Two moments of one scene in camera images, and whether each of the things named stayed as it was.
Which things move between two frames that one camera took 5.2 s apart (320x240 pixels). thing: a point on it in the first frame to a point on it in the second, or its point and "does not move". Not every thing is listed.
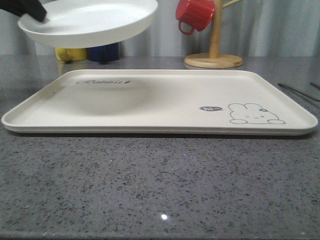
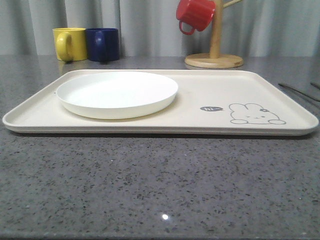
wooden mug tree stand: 214,59 does not move
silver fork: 299,91 does not move
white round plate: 89,24 to 117,95
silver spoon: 315,85 does not move
